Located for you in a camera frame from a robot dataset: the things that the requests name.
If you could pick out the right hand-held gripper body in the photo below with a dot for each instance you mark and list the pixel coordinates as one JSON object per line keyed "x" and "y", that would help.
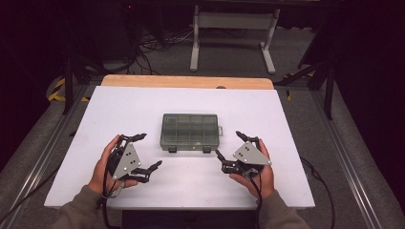
{"x": 251, "y": 156}

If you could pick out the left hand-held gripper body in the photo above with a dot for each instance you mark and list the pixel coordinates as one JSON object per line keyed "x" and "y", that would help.
{"x": 127, "y": 162}

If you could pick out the grey plastic compartment box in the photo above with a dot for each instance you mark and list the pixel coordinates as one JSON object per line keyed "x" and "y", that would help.
{"x": 190, "y": 132}

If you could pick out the person's left hand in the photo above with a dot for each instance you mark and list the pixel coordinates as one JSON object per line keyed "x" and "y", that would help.
{"x": 102, "y": 173}

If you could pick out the person's right hand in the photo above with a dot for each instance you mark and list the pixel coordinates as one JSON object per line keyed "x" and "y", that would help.
{"x": 266, "y": 181}

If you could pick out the dark box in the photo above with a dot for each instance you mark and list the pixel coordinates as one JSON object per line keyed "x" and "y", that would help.
{"x": 187, "y": 220}

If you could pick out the black metal stand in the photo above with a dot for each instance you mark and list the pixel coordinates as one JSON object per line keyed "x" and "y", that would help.
{"x": 68, "y": 86}
{"x": 329, "y": 92}

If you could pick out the yellow black floor tape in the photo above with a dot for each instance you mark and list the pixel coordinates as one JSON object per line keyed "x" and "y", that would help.
{"x": 55, "y": 93}

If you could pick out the white metal stand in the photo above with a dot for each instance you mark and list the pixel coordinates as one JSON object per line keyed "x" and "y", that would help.
{"x": 235, "y": 22}

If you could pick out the aluminium floor rail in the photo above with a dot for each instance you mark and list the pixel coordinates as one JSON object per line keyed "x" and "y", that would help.
{"x": 38, "y": 162}
{"x": 347, "y": 162}

